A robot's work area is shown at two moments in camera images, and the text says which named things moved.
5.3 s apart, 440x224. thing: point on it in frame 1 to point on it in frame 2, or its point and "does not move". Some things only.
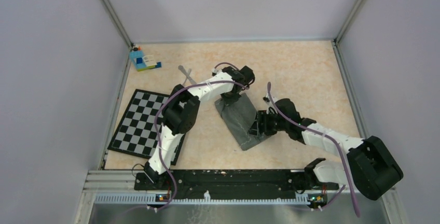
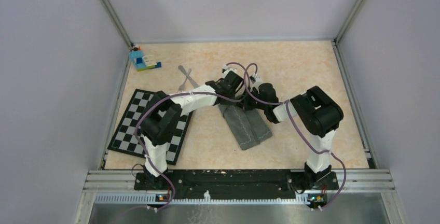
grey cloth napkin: (237, 116) does not move
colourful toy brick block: (143, 63) does not move
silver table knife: (181, 68) does not move
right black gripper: (257, 127) to (245, 102)
